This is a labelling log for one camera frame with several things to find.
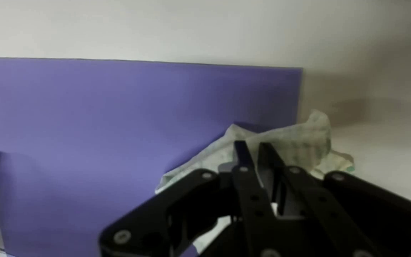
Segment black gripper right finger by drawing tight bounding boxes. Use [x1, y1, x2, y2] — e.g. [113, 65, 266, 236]
[259, 142, 411, 257]

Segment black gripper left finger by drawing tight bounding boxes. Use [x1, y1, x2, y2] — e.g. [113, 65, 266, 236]
[98, 140, 283, 257]

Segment purple paper sheet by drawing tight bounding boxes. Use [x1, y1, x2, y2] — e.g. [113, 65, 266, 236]
[0, 56, 305, 257]

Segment white green patterned cloth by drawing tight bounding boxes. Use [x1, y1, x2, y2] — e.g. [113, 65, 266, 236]
[155, 110, 357, 257]

